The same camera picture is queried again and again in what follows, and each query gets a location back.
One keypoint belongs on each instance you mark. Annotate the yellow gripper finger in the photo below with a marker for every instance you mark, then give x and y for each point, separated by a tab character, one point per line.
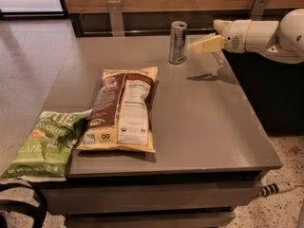
211	43
220	25

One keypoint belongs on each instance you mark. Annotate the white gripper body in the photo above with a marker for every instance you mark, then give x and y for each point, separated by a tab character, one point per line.
234	36

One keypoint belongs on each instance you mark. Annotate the silver redbull can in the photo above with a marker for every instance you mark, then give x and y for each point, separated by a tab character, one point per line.
177	42

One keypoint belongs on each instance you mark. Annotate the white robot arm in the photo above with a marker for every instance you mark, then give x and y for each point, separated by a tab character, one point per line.
279	41

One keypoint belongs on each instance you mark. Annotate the brown yellow chip bag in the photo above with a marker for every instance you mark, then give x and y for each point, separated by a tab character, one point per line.
120	116

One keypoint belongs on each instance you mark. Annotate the grey table drawer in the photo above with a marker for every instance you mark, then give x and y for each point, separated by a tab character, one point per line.
137	198

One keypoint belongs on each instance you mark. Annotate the green jalapeno chip bag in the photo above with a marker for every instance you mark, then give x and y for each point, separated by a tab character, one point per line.
44	154

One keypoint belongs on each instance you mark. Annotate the black chair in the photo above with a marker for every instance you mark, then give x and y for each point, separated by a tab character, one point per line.
37	213

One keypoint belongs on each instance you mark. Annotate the right metal bracket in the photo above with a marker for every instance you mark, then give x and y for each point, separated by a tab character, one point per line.
257	10

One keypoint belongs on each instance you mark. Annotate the metal bracket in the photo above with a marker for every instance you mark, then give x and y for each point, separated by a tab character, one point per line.
116	17
257	10

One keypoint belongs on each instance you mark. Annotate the left metal bracket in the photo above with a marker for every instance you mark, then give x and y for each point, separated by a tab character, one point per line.
116	17

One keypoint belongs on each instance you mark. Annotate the metal rail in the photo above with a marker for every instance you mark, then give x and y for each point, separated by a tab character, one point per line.
146	32

